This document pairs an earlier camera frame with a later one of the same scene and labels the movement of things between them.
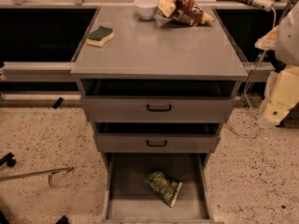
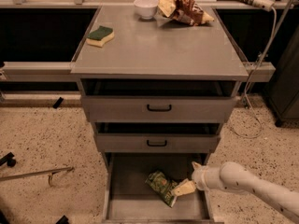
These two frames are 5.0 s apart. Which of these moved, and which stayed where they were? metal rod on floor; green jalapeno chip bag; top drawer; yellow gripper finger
Moved: yellow gripper finger
Stayed: green jalapeno chip bag; metal rod on floor; top drawer
